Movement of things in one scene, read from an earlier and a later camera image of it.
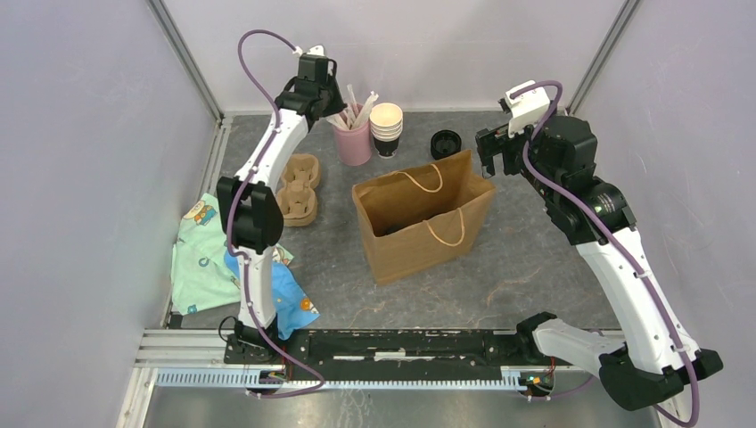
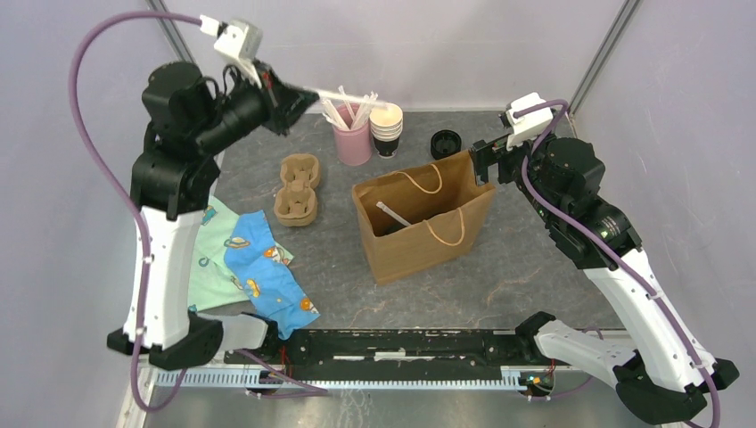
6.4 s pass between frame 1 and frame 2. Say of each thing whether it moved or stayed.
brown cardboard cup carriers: stayed
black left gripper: moved
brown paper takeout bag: stayed
